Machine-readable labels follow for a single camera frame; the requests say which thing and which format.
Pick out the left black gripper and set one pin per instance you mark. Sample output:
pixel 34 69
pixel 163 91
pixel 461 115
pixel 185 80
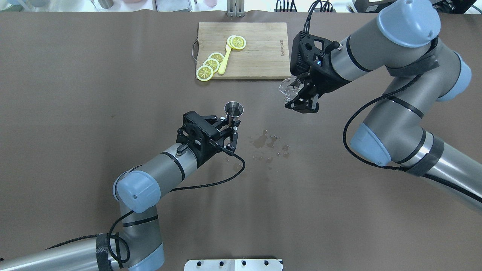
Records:
pixel 208 149

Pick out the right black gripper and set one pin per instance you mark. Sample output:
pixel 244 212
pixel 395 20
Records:
pixel 327 80

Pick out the steel jigger measuring cup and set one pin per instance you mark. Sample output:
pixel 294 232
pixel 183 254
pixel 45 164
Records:
pixel 233 111

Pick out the clear glass cup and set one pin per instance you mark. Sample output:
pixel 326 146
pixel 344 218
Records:
pixel 290 87

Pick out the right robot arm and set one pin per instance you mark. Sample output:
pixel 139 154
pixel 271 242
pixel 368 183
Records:
pixel 385 132

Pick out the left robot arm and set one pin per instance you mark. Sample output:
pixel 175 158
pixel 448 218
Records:
pixel 139 245

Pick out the small pink cup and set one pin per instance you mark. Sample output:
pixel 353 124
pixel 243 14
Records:
pixel 211 3

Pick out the yellow plastic knife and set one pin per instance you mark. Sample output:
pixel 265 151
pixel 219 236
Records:
pixel 223 64

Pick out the wooden cutting board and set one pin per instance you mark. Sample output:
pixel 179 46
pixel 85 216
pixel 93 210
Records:
pixel 266 55

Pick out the lemon slice on knife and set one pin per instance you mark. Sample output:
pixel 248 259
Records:
pixel 236 42

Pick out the metal tray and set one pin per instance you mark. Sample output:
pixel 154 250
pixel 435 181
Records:
pixel 173 5

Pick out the lemon slice near handle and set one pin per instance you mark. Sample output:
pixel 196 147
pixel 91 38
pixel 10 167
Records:
pixel 204 73

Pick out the aluminium frame post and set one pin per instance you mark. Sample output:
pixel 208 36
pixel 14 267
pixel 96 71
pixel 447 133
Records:
pixel 235 8

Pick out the white camera mast base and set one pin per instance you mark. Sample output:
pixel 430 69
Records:
pixel 234 265

